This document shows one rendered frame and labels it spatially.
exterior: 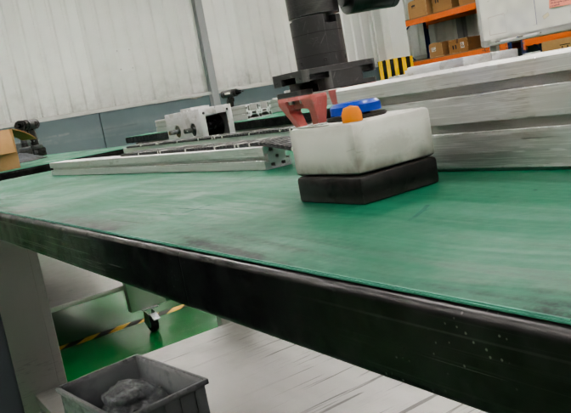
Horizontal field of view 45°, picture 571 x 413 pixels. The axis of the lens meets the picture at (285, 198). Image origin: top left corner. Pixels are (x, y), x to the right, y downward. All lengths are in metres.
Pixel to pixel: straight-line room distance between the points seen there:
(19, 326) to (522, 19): 3.13
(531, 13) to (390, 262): 3.80
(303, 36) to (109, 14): 11.87
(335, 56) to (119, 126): 11.61
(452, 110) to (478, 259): 0.28
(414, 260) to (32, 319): 1.67
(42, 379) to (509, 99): 1.63
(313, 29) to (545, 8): 3.34
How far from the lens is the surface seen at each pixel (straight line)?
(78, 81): 12.23
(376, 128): 0.51
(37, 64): 12.06
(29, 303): 1.94
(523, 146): 0.55
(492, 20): 4.28
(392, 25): 8.90
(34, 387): 1.99
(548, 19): 4.05
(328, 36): 0.76
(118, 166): 1.35
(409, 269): 0.32
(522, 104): 0.54
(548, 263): 0.31
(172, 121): 1.83
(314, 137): 0.53
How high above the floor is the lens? 0.87
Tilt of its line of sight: 8 degrees down
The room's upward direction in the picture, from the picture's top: 10 degrees counter-clockwise
